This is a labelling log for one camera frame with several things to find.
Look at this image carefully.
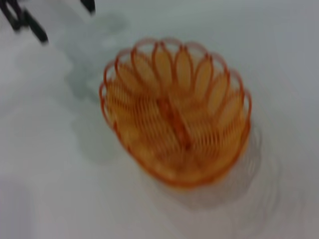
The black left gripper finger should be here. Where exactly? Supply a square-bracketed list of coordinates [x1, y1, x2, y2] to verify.
[0, 0, 49, 46]
[80, 0, 97, 16]

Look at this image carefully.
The orange wire basket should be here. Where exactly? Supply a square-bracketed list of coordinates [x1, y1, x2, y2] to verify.
[98, 36, 253, 191]

